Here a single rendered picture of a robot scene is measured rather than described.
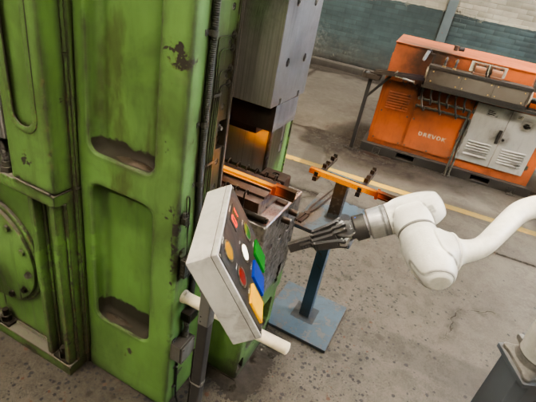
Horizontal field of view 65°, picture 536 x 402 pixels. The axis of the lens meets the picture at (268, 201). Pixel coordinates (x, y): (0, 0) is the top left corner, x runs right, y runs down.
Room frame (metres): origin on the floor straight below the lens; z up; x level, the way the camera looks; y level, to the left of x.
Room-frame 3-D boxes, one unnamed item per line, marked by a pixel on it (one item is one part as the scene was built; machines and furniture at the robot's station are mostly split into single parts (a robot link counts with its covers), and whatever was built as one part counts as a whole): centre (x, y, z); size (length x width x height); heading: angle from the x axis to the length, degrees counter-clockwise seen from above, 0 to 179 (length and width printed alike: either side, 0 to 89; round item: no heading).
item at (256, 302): (0.81, -0.02, 1.01); 0.07 x 0.05 x 0.07; 4
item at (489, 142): (4.98, -1.90, 0.65); 2.10 x 1.12 x 1.30; 74
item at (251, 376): (1.44, -0.05, 0.01); 0.58 x 0.39 x 0.01; 159
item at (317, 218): (1.85, -0.34, 0.70); 0.40 x 0.30 x 0.02; 159
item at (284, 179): (1.65, -0.01, 0.95); 0.12 x 0.08 x 0.06; 69
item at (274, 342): (1.10, 0.03, 0.62); 0.44 x 0.05 x 0.05; 69
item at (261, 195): (1.53, 0.19, 0.96); 0.42 x 0.20 x 0.09; 69
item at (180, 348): (1.16, 0.23, 0.36); 0.09 x 0.07 x 0.12; 159
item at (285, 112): (1.53, 0.19, 1.32); 0.42 x 0.20 x 0.10; 69
